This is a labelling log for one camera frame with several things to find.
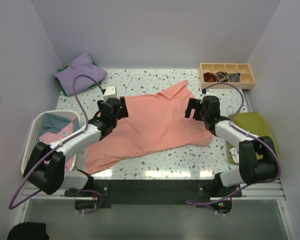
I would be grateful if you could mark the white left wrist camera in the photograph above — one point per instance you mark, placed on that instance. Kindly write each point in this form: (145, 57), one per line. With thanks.
(110, 92)

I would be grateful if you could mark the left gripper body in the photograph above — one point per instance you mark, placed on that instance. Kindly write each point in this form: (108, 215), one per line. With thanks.
(122, 113)

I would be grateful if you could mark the grey rolled sock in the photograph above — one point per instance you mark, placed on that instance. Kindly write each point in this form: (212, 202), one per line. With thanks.
(234, 77)

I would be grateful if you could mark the white laundry basket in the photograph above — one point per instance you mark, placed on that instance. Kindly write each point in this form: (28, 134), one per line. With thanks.
(36, 127)

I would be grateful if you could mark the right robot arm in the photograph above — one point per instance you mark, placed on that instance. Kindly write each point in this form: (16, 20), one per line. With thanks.
(257, 158)

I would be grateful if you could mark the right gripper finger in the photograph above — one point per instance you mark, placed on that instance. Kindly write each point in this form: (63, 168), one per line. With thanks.
(197, 115)
(191, 105)

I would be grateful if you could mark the grey blue t-shirt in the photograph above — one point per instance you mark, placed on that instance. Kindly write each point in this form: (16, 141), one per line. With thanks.
(57, 124)

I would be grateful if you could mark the black object bottom left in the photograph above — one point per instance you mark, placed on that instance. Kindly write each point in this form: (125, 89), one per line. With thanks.
(28, 231)

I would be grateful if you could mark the wooden compartment tray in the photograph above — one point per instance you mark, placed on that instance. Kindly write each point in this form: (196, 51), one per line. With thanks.
(246, 81)

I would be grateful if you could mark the light pink t-shirt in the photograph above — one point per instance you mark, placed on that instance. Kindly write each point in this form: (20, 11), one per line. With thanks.
(49, 138)

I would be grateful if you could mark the salmon pink t-shirt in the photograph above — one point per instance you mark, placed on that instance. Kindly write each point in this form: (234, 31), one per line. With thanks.
(155, 122)

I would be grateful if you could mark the brown patterned rolled sock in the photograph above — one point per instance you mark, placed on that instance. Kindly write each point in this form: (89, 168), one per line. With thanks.
(221, 76)

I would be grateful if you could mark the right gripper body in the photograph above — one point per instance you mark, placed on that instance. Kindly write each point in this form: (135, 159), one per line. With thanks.
(204, 115)

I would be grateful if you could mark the folded lilac t-shirt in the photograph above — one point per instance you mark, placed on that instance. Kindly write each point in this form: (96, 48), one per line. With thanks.
(82, 65)

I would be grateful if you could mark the olive green t-shirt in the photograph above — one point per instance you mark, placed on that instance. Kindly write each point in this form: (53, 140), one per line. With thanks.
(254, 123)

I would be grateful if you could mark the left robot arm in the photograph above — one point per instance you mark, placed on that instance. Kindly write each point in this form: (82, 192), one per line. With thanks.
(45, 168)

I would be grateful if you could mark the red black rolled sock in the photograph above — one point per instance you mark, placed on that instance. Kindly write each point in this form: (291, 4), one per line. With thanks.
(209, 77)

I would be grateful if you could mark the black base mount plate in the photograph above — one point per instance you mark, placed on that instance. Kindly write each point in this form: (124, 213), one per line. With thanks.
(146, 192)

